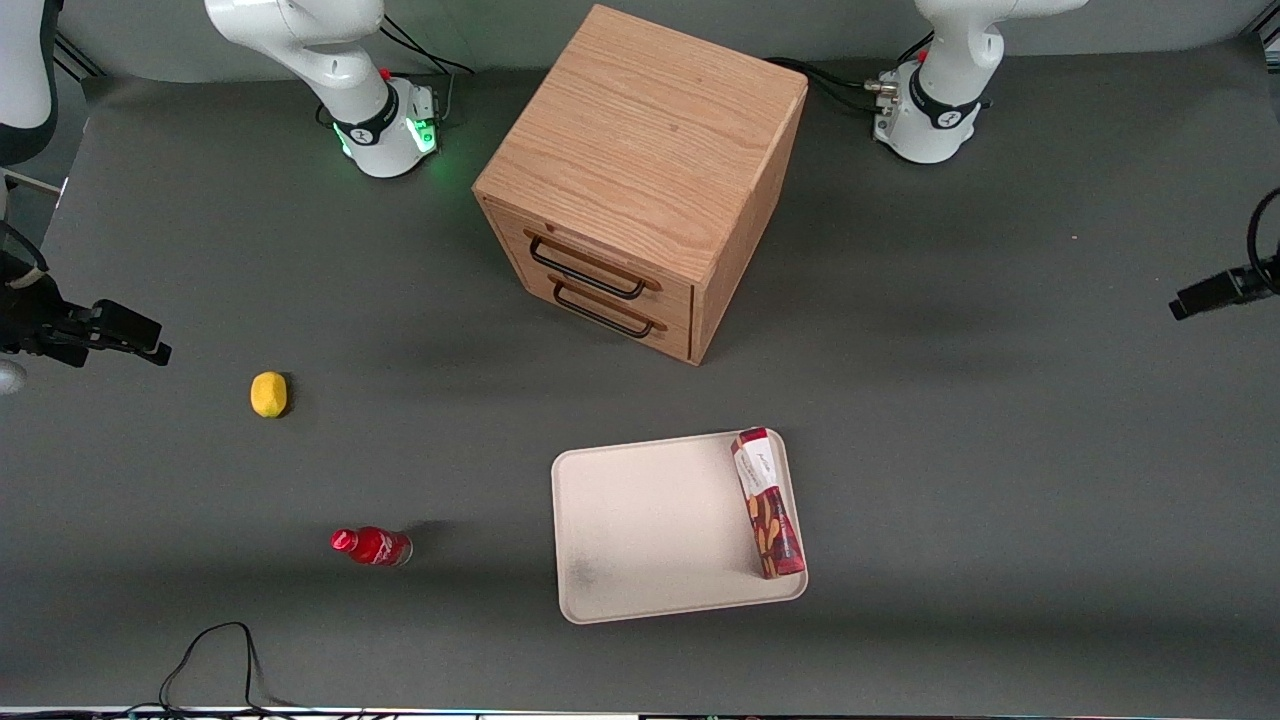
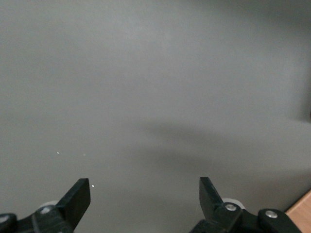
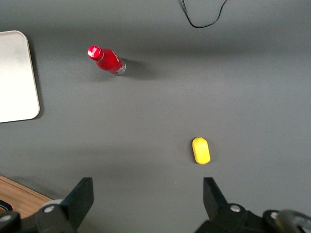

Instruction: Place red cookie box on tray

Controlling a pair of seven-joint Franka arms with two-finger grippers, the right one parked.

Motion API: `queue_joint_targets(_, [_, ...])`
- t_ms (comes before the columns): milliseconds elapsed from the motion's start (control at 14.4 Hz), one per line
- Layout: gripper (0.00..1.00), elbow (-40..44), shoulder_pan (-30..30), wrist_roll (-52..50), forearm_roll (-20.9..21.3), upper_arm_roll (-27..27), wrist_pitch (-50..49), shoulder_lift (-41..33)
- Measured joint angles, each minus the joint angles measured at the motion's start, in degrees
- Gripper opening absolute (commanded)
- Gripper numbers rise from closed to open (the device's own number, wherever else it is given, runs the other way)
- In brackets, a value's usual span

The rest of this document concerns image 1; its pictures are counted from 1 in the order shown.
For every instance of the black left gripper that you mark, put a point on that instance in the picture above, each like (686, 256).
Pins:
(1243, 283)

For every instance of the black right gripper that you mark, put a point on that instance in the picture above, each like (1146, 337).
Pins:
(30, 318)

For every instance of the red tartan cookie box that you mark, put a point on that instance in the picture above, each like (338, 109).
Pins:
(770, 510)

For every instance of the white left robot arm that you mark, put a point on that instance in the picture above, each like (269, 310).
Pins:
(940, 110)

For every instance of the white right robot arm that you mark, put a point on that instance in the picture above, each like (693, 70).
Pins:
(330, 60)

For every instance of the cream rectangular tray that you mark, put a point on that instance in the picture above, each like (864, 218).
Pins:
(650, 530)

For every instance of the yellow lemon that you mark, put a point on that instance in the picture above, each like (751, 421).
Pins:
(268, 394)

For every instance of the red plastic bottle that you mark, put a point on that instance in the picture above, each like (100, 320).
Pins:
(375, 546)

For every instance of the wooden drawer front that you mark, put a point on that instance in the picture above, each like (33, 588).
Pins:
(670, 300)
(672, 338)

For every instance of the oak wooden drawer cabinet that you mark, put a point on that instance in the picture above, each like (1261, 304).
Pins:
(650, 130)

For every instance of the black frame strut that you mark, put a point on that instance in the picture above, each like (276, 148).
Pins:
(75, 55)
(1262, 45)

